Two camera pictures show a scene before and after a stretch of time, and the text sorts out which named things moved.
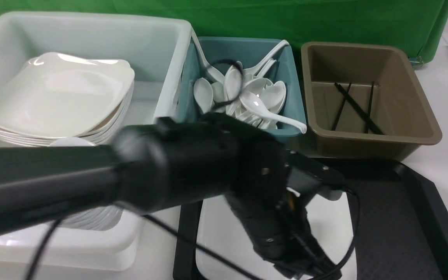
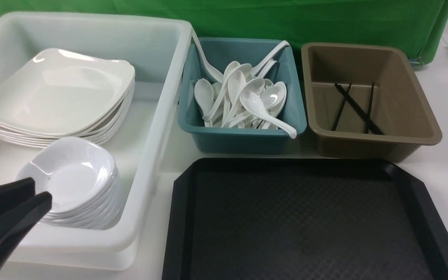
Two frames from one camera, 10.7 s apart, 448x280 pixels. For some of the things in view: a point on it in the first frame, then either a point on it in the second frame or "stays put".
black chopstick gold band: x=370 y=108 stays put
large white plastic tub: x=158 y=50 stays put
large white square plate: x=221 y=228 -> x=54 y=90
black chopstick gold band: x=338 y=115 stays put
